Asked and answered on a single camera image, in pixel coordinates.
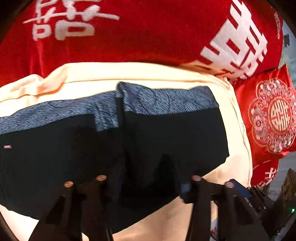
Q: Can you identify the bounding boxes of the red wedding sofa cover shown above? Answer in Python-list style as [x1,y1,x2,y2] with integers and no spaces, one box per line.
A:
[1,1,283,85]

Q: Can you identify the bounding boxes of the cream seat cushion cover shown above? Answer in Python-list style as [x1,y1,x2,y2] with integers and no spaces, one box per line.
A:
[1,63,252,240]

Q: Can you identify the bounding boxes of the red embroidered cushion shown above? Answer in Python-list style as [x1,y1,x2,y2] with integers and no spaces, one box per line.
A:
[233,65,295,166]

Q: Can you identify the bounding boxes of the black pants with blue trim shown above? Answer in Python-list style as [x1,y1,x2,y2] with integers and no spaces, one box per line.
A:
[1,82,229,232]

